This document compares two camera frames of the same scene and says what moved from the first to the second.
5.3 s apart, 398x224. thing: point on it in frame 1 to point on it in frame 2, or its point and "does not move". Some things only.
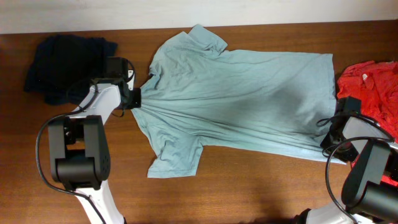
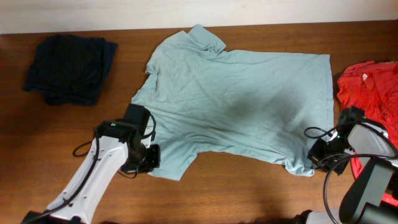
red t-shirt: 375,84 does not move
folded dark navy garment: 60,65 does not move
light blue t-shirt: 196,93 does not move
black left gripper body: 134,101 to 147,160
